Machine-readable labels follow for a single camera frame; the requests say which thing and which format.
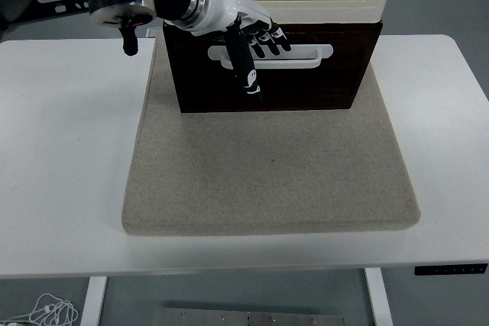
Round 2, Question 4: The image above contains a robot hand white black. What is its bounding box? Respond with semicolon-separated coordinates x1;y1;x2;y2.
189;0;293;105

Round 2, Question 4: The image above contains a dark wooden drawer white handle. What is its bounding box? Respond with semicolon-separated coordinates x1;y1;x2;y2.
170;30;374;73

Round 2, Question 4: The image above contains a dark brown wooden drawer housing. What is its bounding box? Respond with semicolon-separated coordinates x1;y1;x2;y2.
163;20;384;114

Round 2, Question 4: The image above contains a beige fabric mat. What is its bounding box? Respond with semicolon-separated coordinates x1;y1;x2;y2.
121;31;422;236

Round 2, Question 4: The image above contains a white table leg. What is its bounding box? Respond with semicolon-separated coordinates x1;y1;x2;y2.
363;267;394;326
80;276;108;326

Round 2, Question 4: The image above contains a black table control panel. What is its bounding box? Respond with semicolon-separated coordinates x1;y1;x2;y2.
414;263;489;276

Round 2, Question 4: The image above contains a white cable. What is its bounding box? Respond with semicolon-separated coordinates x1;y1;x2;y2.
0;293;79;326

